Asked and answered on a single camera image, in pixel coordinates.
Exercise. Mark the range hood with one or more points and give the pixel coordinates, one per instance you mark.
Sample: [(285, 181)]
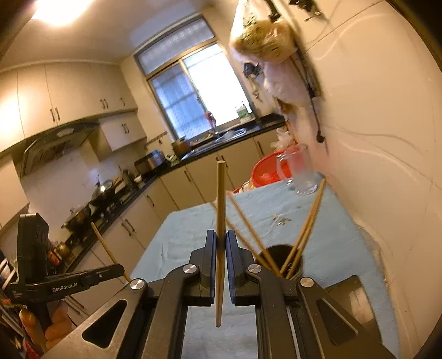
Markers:
[(55, 145)]

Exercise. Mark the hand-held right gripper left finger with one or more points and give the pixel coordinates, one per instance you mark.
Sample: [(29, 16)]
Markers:
[(211, 272)]

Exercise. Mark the person's left hand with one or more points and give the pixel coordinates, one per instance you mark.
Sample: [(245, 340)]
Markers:
[(31, 328)]

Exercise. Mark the kitchen window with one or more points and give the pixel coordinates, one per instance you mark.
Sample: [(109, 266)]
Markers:
[(200, 79)]

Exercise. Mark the steel kitchen sink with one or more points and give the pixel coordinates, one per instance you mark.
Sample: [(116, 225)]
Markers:
[(228, 134)]

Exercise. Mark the single wooden chopstick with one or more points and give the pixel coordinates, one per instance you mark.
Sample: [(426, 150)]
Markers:
[(220, 207), (103, 245)]

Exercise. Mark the white plastic bag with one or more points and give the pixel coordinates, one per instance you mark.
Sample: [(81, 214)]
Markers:
[(286, 83)]

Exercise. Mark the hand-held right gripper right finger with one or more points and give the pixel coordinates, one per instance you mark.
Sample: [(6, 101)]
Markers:
[(230, 272)]

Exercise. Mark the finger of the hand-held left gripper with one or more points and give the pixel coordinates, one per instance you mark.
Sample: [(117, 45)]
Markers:
[(103, 274)]

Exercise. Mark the pink cloth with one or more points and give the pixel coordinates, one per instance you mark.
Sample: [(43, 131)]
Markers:
[(210, 119)]

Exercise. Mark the dark frying pan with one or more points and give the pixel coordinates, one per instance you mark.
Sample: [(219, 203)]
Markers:
[(77, 219)]

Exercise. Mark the bunch of wooden chopsticks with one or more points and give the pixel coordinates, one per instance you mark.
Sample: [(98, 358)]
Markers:
[(310, 215)]

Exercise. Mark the cream wall cabinets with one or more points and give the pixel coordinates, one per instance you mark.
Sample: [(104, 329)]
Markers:
[(69, 93)]

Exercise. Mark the black smartphone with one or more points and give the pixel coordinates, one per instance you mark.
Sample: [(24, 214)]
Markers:
[(355, 300)]

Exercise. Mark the ceiling light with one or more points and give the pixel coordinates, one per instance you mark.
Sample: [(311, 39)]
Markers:
[(62, 10)]

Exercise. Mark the black chopstick holder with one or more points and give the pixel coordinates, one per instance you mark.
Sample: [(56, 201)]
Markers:
[(281, 250)]

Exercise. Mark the yellowish plastic bag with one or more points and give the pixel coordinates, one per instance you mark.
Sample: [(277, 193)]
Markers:
[(262, 38)]

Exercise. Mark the green detergent bottle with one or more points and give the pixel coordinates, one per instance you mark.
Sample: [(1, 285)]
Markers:
[(243, 112)]

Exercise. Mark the red plastic basket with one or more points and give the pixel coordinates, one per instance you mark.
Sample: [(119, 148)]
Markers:
[(266, 169)]

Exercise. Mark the blue tablecloth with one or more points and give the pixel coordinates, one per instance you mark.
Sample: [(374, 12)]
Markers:
[(193, 227)]

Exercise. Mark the cream base cabinets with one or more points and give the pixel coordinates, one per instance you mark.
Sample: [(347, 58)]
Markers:
[(207, 179)]

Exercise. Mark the brown cooking pot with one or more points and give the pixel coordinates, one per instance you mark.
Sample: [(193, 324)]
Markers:
[(181, 146)]

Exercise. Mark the clear glass pitcher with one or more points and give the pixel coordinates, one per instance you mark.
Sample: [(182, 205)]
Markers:
[(304, 172)]

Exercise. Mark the black kitchen countertop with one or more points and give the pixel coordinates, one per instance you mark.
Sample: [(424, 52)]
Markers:
[(269, 120)]

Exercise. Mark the silver rice cooker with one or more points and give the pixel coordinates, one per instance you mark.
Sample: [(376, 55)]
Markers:
[(152, 160)]

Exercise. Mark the black wall bracket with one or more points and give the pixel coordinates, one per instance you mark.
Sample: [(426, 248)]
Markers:
[(300, 2)]

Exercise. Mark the black wok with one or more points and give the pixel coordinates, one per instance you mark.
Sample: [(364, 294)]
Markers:
[(103, 191)]

